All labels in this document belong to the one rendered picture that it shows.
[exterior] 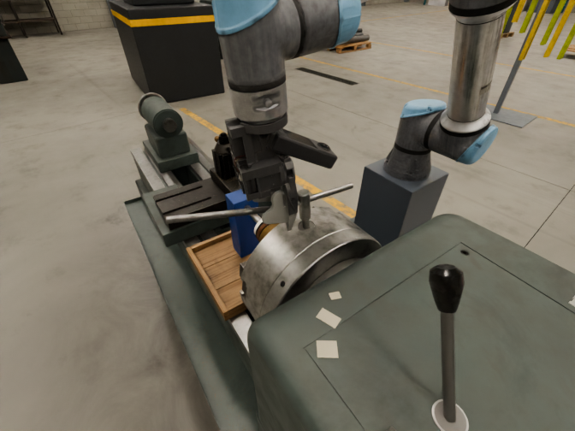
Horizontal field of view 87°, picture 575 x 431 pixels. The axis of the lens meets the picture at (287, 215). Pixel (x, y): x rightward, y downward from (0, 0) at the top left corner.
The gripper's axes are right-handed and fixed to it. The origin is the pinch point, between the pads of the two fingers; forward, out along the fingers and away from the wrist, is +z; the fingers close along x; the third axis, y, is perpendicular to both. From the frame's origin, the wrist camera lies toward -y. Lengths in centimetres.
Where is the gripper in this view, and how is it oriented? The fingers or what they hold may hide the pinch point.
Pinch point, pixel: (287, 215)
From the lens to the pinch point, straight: 55.9
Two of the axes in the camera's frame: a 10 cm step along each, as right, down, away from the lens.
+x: 3.6, 6.0, -7.1
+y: -9.3, 3.0, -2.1
